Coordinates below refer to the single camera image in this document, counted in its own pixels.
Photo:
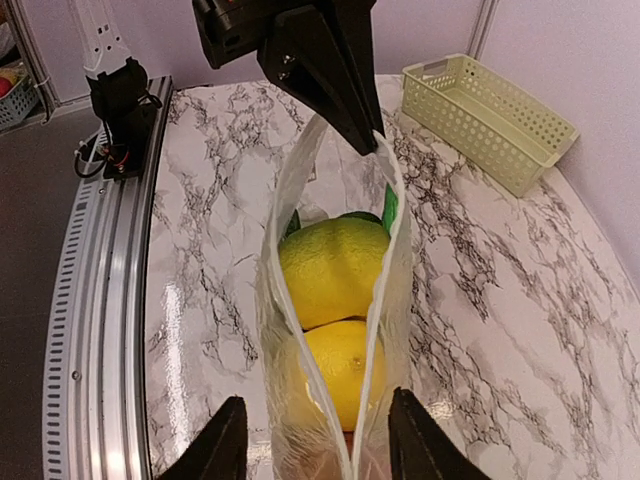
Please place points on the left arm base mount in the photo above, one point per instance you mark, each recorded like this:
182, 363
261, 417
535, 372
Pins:
122, 125

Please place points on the green fake pepper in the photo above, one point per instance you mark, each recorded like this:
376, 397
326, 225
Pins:
363, 215

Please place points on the front aluminium rail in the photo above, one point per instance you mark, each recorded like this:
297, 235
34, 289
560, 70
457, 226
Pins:
93, 401

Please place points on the aluminium frame post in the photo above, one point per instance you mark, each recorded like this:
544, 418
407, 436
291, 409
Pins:
481, 28
32, 57

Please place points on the left aluminium frame post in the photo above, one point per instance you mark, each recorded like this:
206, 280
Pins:
32, 57

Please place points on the yellow fake lemon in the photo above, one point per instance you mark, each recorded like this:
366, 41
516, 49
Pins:
339, 349
331, 267

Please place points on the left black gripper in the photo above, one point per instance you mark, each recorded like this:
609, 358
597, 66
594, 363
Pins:
319, 52

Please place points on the pale green plastic basket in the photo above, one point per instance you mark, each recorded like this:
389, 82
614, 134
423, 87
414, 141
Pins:
506, 132

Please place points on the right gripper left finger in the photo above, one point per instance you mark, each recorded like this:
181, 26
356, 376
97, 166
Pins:
219, 451

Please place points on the blue basket in background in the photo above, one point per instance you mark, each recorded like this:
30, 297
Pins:
18, 103

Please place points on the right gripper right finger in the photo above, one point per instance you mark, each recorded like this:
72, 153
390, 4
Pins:
419, 448

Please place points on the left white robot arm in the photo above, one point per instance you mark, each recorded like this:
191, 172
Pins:
104, 47

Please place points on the right aluminium frame post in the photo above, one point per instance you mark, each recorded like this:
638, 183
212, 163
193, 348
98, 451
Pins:
481, 28

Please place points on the clear polka dot zip bag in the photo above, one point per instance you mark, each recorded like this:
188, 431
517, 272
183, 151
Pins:
313, 185

